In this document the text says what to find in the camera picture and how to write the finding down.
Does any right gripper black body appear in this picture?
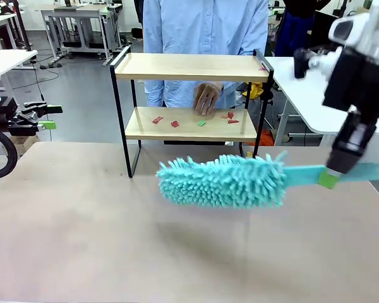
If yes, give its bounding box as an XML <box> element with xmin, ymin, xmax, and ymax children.
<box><xmin>322</xmin><ymin>47</ymin><xmax>379</xmax><ymax>127</ymax></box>

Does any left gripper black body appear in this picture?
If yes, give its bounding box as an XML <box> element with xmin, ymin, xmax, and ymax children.
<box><xmin>0</xmin><ymin>97</ymin><xmax>28</xmax><ymax>137</ymax></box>

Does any teal microfiber duster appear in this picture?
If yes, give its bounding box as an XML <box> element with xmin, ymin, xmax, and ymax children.
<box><xmin>156</xmin><ymin>150</ymin><xmax>379</xmax><ymax>211</ymax></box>

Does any person's left forearm blue sleeve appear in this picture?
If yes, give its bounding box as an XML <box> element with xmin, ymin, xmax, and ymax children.
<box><xmin>219</xmin><ymin>82</ymin><xmax>250</xmax><ymax>110</ymax></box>

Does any person's right forearm blue sleeve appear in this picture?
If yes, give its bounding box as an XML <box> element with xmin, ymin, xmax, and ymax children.
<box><xmin>144</xmin><ymin>80</ymin><xmax>164</xmax><ymax>107</ymax></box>

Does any person's left hand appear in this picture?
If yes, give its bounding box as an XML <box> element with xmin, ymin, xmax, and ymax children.
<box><xmin>192</xmin><ymin>81</ymin><xmax>224</xmax><ymax>116</ymax></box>

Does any cardboard box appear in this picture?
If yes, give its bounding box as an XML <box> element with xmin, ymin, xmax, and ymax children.
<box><xmin>8</xmin><ymin>134</ymin><xmax>42</xmax><ymax>156</ymax></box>

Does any white table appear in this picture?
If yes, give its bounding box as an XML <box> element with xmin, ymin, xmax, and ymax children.
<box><xmin>264</xmin><ymin>56</ymin><xmax>379</xmax><ymax>149</ymax></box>

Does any black monitor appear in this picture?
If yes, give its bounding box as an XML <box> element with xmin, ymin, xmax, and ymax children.
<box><xmin>309</xmin><ymin>9</ymin><xmax>339</xmax><ymax>49</ymax></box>

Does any orange bag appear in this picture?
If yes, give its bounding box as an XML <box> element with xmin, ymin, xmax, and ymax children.
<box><xmin>258</xmin><ymin>129</ymin><xmax>276</xmax><ymax>146</ymax></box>

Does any blue garment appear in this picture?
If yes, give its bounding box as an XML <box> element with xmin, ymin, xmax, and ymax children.
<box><xmin>274</xmin><ymin>9</ymin><xmax>315</xmax><ymax>57</ymax></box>

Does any yellow garment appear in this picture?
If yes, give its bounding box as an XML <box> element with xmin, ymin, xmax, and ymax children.
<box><xmin>242</xmin><ymin>81</ymin><xmax>263</xmax><ymax>99</ymax></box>

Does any person torso light blue shirt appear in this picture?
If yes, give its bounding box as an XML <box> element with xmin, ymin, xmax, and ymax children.
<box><xmin>143</xmin><ymin>0</ymin><xmax>269</xmax><ymax>110</ymax></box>

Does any black corrugated cable conduit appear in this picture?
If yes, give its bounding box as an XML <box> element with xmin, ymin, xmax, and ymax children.
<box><xmin>0</xmin><ymin>124</ymin><xmax>19</xmax><ymax>181</ymax></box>

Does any white desk dark post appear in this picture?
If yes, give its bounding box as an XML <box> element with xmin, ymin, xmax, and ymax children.
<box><xmin>0</xmin><ymin>0</ymin><xmax>32</xmax><ymax>52</ymax></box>

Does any grey frame workbench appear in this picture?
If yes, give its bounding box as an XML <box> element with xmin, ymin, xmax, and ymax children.
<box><xmin>40</xmin><ymin>4</ymin><xmax>123</xmax><ymax>61</ymax></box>

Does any two-tier wooden shelf black frame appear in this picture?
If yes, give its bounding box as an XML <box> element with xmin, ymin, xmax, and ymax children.
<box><xmin>109</xmin><ymin>45</ymin><xmax>275</xmax><ymax>181</ymax></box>

